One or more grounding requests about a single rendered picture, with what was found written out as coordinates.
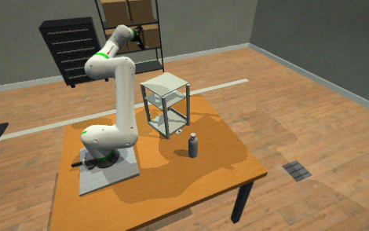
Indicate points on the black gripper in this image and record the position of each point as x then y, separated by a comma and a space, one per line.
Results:
139, 43

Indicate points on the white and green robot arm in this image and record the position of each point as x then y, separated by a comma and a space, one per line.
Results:
103, 142

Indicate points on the grey metal shelving unit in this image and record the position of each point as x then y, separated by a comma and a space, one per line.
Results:
165, 94

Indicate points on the dark grey bottle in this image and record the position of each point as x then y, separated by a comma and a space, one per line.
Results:
193, 146

